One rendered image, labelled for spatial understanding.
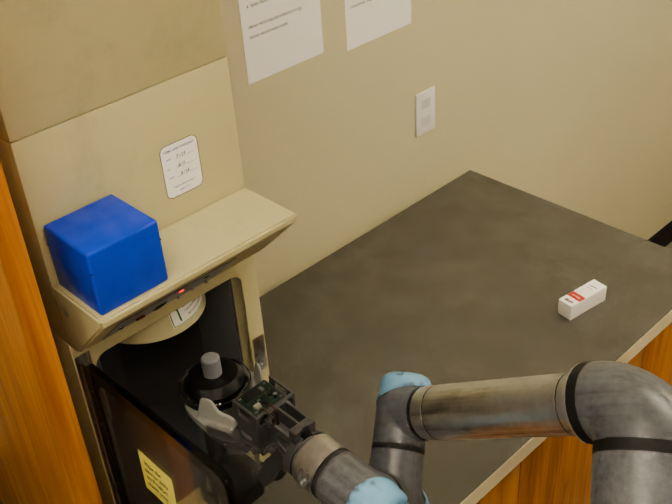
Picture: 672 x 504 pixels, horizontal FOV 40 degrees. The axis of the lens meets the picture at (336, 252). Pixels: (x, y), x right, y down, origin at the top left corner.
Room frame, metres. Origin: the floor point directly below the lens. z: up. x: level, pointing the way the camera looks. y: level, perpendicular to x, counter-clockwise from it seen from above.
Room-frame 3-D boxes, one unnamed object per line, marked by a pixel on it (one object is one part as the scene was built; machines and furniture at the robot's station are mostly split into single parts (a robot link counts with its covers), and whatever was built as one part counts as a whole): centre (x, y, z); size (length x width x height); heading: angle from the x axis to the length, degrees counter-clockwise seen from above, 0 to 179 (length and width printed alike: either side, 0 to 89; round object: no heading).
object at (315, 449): (0.87, 0.05, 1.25); 0.08 x 0.05 x 0.08; 132
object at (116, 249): (0.95, 0.28, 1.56); 0.10 x 0.10 x 0.09; 42
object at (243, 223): (1.02, 0.21, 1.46); 0.32 x 0.12 x 0.10; 132
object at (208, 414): (0.97, 0.20, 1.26); 0.09 x 0.03 x 0.06; 67
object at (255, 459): (1.03, 0.19, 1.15); 0.11 x 0.11 x 0.21
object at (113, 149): (1.16, 0.33, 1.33); 0.32 x 0.25 x 0.77; 132
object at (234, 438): (0.95, 0.16, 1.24); 0.09 x 0.05 x 0.02; 67
